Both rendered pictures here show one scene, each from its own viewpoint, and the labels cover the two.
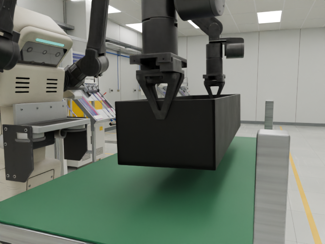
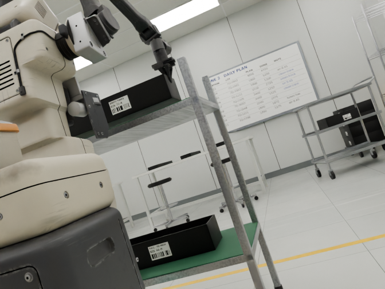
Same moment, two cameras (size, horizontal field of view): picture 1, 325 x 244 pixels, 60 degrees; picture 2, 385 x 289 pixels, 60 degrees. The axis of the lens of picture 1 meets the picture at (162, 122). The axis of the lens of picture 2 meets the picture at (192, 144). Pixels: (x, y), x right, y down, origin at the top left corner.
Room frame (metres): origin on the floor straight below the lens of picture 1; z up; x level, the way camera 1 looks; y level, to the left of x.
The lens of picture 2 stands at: (0.62, 1.50, 0.72)
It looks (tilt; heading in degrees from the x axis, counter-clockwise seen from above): 3 degrees up; 264
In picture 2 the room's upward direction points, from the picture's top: 19 degrees counter-clockwise
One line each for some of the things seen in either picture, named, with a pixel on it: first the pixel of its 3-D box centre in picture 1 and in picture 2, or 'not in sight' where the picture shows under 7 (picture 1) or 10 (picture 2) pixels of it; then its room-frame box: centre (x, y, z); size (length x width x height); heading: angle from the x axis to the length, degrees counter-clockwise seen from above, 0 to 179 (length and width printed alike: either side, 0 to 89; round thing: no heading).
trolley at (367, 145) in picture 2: not in sight; (344, 128); (-1.66, -2.43, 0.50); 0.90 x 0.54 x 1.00; 174
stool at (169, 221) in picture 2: not in sight; (165, 203); (0.72, -3.02, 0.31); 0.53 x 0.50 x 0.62; 159
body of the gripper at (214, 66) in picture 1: (214, 69); not in sight; (1.00, -0.18, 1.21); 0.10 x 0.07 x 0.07; 161
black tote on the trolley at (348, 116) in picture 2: not in sight; (337, 119); (-1.62, -2.43, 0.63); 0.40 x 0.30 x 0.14; 174
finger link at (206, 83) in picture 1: (214, 89); not in sight; (1.00, -0.19, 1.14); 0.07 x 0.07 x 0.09; 71
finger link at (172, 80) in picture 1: (162, 90); (165, 74); (0.47, 0.00, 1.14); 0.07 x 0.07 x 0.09; 71
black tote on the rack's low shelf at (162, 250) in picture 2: not in sight; (156, 247); (0.76, -0.07, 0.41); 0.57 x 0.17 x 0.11; 159
